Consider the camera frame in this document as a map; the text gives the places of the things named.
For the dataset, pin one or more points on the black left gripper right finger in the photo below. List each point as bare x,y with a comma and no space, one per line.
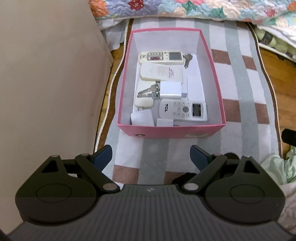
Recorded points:
207,164

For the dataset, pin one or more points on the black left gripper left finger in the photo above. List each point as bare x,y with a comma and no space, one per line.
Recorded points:
92,166

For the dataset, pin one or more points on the white TCL remote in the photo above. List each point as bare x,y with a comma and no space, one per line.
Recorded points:
181,110

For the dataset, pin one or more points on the white charger plug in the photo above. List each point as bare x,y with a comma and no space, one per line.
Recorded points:
142,118

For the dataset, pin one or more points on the white power adapter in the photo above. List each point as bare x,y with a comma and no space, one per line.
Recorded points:
170,90

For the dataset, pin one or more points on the pink cardboard box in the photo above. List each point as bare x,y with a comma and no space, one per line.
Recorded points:
200,83

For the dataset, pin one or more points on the white remote pink label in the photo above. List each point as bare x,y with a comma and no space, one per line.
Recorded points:
160,72

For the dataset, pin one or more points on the cream remote with display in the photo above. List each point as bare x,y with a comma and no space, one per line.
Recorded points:
162,57

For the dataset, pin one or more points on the white small adapter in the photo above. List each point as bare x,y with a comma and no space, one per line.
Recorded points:
163,122

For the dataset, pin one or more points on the striped grey white rug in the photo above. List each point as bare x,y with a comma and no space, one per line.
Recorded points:
249,101

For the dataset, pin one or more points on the beige cabinet panel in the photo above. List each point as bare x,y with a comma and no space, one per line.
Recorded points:
55,65

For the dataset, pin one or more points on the green white cloth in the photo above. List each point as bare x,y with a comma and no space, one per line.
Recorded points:
278,43

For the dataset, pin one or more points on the floral quilt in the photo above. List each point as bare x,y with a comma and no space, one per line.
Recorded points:
245,11

